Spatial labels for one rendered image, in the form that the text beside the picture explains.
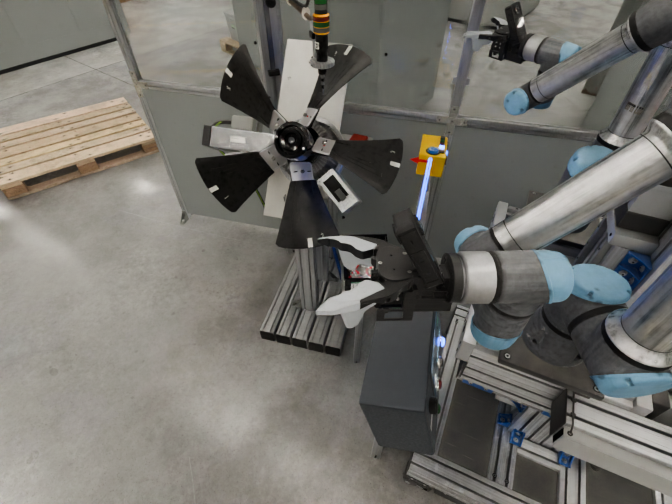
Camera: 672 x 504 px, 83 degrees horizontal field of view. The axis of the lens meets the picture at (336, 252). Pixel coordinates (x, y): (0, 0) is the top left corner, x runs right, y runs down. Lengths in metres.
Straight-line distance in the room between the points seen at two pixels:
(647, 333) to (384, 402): 0.43
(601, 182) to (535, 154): 1.44
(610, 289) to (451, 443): 1.06
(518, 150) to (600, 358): 1.40
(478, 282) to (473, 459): 1.31
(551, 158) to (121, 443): 2.41
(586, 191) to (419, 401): 0.41
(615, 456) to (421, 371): 0.56
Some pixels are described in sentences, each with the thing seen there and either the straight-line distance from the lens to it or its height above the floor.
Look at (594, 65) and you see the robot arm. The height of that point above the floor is 1.49.
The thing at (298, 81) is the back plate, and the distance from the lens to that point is 1.63.
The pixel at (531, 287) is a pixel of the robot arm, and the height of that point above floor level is 1.45.
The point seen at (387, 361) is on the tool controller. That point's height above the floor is 1.24.
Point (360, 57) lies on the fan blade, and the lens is 1.33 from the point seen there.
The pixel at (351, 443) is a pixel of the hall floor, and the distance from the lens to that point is 1.94.
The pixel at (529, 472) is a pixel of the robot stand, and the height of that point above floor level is 0.21.
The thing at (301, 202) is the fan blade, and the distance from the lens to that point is 1.29.
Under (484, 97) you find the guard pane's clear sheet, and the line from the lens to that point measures 1.97.
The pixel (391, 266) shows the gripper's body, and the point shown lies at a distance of 0.52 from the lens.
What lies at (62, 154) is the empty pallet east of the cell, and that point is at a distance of 3.96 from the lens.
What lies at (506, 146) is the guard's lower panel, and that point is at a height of 0.88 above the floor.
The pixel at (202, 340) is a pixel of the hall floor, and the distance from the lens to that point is 2.28.
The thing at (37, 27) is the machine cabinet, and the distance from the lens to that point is 6.60.
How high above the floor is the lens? 1.85
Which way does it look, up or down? 46 degrees down
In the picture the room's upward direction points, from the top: straight up
